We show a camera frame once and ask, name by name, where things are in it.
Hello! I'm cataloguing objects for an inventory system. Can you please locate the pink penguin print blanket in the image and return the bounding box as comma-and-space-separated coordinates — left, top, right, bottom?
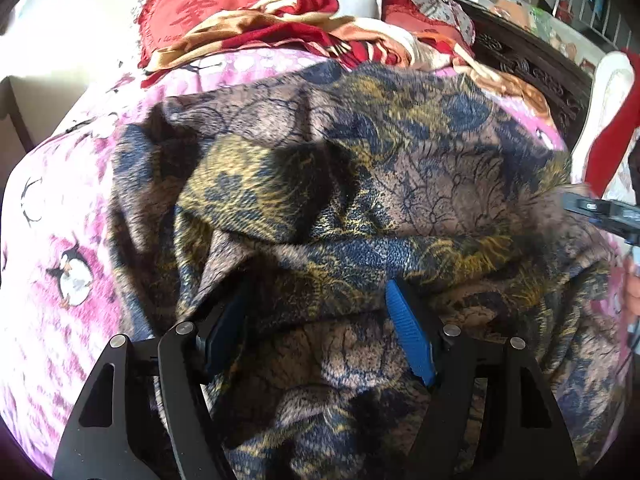
0, 47, 640, 476

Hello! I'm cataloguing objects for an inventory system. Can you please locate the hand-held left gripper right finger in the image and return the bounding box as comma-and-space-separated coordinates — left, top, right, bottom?
385, 277, 581, 480

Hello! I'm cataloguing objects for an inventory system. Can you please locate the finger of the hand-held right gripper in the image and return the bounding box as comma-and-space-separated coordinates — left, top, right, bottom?
560, 191, 640, 247

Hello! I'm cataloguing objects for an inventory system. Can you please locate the dark carved wooden headboard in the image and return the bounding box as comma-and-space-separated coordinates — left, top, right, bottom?
450, 0, 594, 137

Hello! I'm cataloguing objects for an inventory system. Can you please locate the white red hanging garment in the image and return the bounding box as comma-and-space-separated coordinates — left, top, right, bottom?
570, 52, 640, 202

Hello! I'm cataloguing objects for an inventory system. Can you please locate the clutter of colourful packets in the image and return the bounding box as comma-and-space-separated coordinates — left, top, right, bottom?
489, 0, 592, 62

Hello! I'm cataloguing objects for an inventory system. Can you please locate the white pillow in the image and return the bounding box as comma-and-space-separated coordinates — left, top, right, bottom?
327, 0, 384, 22

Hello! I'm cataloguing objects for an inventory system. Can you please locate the brown floral patterned garment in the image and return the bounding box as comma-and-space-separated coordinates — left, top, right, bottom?
107, 60, 627, 480

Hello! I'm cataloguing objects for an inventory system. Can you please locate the orange red floral blanket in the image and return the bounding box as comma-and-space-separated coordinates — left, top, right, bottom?
142, 0, 557, 112

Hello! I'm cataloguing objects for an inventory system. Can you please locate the red cloth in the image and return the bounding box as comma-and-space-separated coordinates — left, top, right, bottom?
585, 47, 640, 194

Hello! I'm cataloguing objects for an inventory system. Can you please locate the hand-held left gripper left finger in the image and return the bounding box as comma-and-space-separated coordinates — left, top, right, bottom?
52, 280, 251, 480

